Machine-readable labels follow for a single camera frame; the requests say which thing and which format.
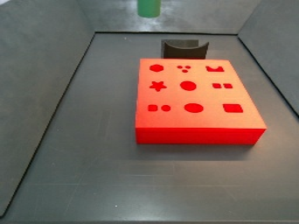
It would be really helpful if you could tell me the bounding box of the black curved cradle holder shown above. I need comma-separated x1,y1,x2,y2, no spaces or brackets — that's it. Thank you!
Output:
161,39,209,60

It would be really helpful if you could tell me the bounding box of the green round cylinder peg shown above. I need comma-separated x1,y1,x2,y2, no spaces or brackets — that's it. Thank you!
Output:
136,0,161,18

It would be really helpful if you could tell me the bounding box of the red shape-sorting block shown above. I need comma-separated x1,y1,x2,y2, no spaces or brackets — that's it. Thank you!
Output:
134,59,266,145

